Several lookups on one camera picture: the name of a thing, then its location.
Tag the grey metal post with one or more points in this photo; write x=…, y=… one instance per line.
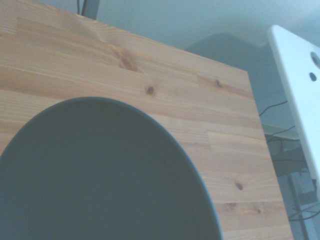
x=90, y=8

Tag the dark green round plate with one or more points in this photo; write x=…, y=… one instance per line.
x=100, y=175

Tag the white perforated mounting plate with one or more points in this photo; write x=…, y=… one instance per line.
x=292, y=75

